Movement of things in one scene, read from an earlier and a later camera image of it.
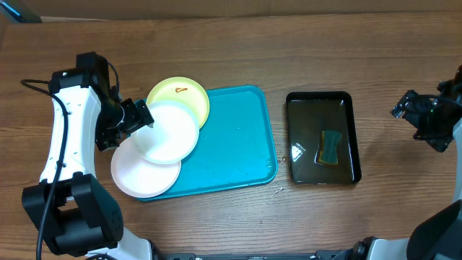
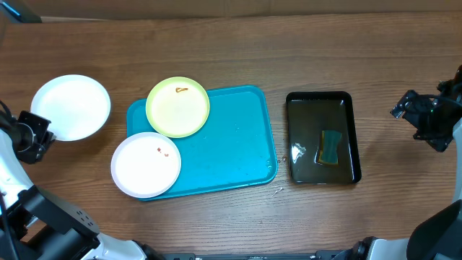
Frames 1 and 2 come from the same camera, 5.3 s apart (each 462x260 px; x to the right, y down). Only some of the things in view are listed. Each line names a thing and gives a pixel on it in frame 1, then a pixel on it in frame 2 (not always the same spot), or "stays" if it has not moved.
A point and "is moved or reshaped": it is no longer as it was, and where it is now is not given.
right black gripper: x=411 y=109 stays
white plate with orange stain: x=173 y=136 is moved or reshaped
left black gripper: x=141 y=118 -> x=35 y=154
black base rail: x=343 y=254 stays
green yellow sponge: x=330 y=140 stays
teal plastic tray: x=235 y=146 stays
